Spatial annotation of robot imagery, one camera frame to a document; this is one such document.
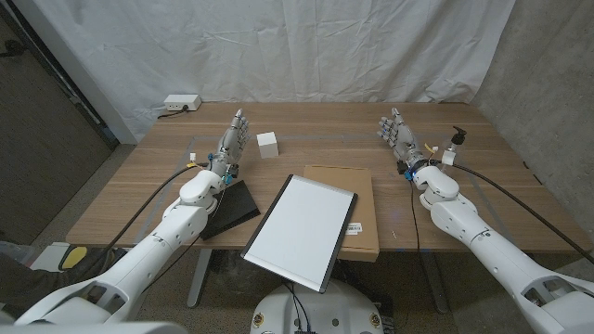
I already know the black power strip cord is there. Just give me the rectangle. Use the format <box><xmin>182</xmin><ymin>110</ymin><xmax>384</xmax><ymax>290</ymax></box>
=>
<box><xmin>156</xmin><ymin>106</ymin><xmax>190</xmax><ymax>121</ymax></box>

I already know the white robot torso base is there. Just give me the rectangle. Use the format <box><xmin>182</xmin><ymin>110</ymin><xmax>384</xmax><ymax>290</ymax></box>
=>
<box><xmin>250</xmin><ymin>277</ymin><xmax>386</xmax><ymax>334</ymax></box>

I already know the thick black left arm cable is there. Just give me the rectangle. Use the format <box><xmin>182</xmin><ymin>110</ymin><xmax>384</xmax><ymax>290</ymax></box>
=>
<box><xmin>99</xmin><ymin>162</ymin><xmax>210</xmax><ymax>262</ymax></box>

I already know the thin black hanging cable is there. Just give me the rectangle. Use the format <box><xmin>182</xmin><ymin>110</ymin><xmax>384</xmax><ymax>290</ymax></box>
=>
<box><xmin>407</xmin><ymin>178</ymin><xmax>424</xmax><ymax>254</ymax></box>

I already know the small whiteboard with black frame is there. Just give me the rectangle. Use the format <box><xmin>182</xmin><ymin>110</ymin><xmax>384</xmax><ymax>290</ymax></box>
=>
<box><xmin>239</xmin><ymin>173</ymin><xmax>359</xmax><ymax>294</ymax></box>

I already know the white power strip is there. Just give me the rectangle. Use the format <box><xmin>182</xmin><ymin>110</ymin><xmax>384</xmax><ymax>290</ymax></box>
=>
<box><xmin>163</xmin><ymin>94</ymin><xmax>203</xmax><ymax>112</ymax></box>

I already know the small white block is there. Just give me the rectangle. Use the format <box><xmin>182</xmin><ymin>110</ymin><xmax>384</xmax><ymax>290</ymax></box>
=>
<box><xmin>256</xmin><ymin>131</ymin><xmax>280</xmax><ymax>160</ymax></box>

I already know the white floor platform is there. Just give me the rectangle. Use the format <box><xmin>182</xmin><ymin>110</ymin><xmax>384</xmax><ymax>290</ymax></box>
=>
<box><xmin>27</xmin><ymin>241</ymin><xmax>71</xmax><ymax>273</ymax></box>

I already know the black foam pad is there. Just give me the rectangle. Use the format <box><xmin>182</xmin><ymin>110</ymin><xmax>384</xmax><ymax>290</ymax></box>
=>
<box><xmin>199</xmin><ymin>179</ymin><xmax>262</xmax><ymax>241</ymax></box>

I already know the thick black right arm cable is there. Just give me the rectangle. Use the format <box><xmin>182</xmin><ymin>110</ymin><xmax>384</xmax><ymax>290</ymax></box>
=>
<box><xmin>452</xmin><ymin>161</ymin><xmax>594</xmax><ymax>266</ymax></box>

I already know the flat brown cardboard package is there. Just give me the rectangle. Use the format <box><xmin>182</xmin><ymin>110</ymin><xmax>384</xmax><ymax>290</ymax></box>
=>
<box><xmin>303</xmin><ymin>164</ymin><xmax>381</xmax><ymax>263</ymax></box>

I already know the yellow and black foot pedal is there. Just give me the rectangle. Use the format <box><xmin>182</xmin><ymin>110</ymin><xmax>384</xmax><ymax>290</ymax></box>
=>
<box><xmin>58</xmin><ymin>245</ymin><xmax>89</xmax><ymax>272</ymax></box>

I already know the clear bottle with black pump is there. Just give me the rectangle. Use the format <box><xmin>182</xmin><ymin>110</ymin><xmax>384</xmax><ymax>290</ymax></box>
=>
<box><xmin>440</xmin><ymin>125</ymin><xmax>468</xmax><ymax>177</ymax></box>

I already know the white backdrop sheet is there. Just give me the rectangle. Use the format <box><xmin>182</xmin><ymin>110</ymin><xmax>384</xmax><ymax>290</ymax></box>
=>
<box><xmin>25</xmin><ymin>0</ymin><xmax>517</xmax><ymax>146</ymax></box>

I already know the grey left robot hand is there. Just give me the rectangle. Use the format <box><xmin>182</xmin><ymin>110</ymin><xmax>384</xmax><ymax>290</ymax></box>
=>
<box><xmin>210</xmin><ymin>109</ymin><xmax>252</xmax><ymax>179</ymax></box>

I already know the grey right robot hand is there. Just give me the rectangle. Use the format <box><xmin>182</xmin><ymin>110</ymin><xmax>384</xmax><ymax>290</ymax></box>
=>
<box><xmin>377</xmin><ymin>107</ymin><xmax>429</xmax><ymax>174</ymax></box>

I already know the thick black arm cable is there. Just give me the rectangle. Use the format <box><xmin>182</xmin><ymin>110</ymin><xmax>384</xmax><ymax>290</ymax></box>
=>
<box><xmin>99</xmin><ymin>162</ymin><xmax>210</xmax><ymax>262</ymax></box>
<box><xmin>452</xmin><ymin>161</ymin><xmax>594</xmax><ymax>266</ymax></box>

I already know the person in dark clothing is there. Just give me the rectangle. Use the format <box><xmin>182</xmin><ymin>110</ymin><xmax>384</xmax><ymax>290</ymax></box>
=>
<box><xmin>0</xmin><ymin>250</ymin><xmax>117</xmax><ymax>319</ymax></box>

